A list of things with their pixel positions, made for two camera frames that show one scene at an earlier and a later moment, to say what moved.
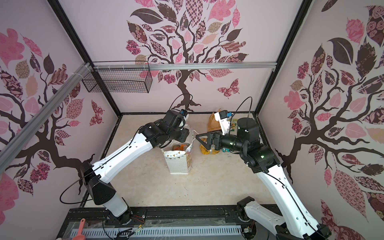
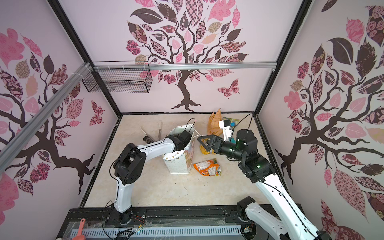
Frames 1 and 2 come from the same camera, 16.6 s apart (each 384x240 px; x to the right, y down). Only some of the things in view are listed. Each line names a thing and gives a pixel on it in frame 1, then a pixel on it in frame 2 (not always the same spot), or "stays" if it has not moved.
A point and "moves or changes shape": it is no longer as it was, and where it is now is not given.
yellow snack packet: x=206 y=151 stays
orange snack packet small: x=182 y=147 moves or changes shape
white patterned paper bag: x=179 y=155 stays
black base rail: x=186 y=216 stays
